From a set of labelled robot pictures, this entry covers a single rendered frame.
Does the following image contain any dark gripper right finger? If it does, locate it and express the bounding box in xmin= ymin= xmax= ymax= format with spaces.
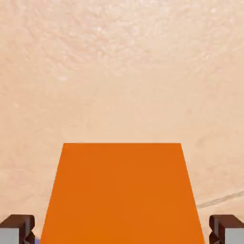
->
xmin=209 ymin=214 xmax=244 ymax=244

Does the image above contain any large orange box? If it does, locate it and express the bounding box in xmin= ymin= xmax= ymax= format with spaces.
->
xmin=40 ymin=142 xmax=206 ymax=244

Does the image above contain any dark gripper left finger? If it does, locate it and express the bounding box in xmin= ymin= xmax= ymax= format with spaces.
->
xmin=0 ymin=214 xmax=36 ymax=244

